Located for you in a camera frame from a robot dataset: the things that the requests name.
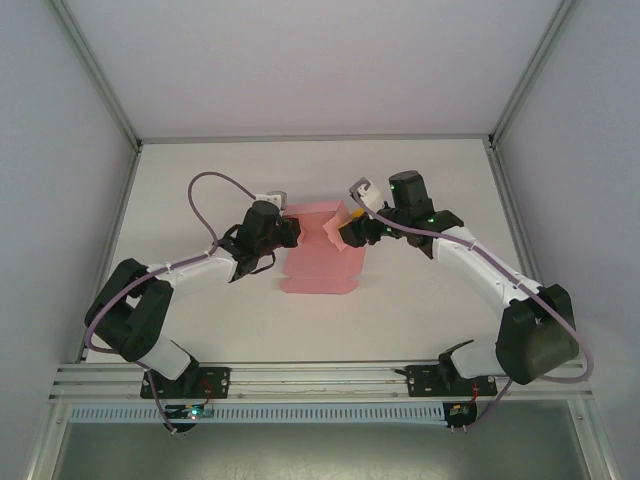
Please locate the pink paper box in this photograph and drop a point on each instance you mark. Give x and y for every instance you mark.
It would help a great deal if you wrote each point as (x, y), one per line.
(320, 270)

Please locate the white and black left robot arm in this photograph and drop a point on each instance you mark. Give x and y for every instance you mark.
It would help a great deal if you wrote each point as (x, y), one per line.
(130, 320)

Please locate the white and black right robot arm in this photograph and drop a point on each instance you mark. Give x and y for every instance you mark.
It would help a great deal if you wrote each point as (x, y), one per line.
(535, 350)

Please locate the small circuit board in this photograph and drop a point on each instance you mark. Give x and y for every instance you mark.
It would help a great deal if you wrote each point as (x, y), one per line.
(459, 411)

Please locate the grey metal panel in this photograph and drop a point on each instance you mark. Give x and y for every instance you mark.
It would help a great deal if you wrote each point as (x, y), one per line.
(320, 455)

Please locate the circuit board with green light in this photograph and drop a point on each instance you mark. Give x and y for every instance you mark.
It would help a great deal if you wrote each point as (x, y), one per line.
(192, 412)

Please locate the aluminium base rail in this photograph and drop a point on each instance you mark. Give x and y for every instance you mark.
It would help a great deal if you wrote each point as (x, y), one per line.
(320, 372)

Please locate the aluminium side rail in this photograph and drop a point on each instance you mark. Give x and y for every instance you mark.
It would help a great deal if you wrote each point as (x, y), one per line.
(510, 210)
(112, 240)

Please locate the aluminium frame crossbar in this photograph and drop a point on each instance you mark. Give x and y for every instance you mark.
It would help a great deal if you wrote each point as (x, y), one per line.
(315, 138)

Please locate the aluminium frame post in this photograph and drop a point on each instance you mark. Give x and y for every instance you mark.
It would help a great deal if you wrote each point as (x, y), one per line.
(532, 70)
(95, 70)

